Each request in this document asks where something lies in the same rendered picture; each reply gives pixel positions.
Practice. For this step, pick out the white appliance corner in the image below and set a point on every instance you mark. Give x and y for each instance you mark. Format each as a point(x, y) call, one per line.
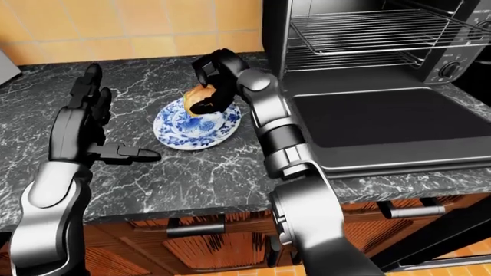
point(8, 67)

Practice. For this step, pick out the brown wooden cabinet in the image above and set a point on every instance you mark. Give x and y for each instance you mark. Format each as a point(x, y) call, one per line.
point(238, 238)

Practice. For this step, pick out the black oven control knob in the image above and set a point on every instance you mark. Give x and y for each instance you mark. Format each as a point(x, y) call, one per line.
point(452, 69)

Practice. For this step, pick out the blue white patterned plate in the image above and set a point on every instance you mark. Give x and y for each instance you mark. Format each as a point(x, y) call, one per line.
point(192, 129)

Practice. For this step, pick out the black toaster oven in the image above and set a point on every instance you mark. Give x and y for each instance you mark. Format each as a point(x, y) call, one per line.
point(383, 43)

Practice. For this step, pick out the black oven door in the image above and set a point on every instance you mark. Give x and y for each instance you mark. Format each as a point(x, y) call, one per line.
point(387, 126)

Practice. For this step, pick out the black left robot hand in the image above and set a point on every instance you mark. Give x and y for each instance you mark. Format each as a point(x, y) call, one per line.
point(82, 115)

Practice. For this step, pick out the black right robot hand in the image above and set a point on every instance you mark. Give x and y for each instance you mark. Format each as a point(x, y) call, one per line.
point(218, 83)

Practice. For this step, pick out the golden bread roll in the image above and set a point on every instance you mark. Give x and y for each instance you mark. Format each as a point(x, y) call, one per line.
point(197, 96)

